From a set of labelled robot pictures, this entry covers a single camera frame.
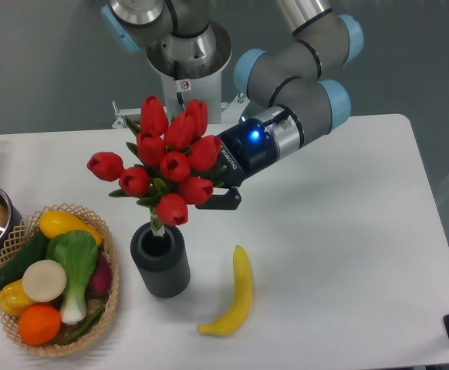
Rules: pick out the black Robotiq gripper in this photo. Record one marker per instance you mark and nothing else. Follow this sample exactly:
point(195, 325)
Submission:
point(247, 148)

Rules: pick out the red tulip bouquet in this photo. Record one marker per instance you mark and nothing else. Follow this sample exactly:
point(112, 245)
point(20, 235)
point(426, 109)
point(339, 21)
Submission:
point(177, 163)

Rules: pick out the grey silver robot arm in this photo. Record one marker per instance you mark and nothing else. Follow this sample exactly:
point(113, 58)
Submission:
point(298, 103)

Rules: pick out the dark grey ribbed vase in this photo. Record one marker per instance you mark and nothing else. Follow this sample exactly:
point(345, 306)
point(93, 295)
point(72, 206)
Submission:
point(161, 261)

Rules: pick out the yellow banana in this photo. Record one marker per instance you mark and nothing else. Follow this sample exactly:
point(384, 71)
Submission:
point(237, 313)

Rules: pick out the purple sweet potato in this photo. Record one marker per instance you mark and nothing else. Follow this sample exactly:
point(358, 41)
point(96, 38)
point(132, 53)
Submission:
point(101, 278)

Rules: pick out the green bok choy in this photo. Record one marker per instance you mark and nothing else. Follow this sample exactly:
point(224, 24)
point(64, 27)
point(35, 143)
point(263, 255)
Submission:
point(76, 251)

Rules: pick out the yellow squash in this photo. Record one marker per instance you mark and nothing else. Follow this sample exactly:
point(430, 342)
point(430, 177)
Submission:
point(53, 223)

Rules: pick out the green bean pod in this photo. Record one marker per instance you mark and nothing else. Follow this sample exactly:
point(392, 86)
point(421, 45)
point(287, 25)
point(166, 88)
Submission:
point(84, 327)

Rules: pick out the dark green cucumber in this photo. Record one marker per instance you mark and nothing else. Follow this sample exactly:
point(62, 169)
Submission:
point(33, 251)

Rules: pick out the woven wicker basket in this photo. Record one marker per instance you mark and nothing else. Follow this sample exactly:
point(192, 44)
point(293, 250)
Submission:
point(17, 240)

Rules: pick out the cream round slice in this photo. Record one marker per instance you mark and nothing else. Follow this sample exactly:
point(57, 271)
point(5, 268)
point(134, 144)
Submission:
point(44, 281)

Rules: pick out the orange fruit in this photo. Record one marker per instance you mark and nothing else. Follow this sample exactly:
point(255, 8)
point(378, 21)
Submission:
point(39, 324)

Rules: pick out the yellow bell pepper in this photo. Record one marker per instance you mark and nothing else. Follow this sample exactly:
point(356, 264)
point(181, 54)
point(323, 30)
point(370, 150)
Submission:
point(13, 299)

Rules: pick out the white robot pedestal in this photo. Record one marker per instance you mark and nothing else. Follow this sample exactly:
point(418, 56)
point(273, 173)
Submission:
point(178, 92)

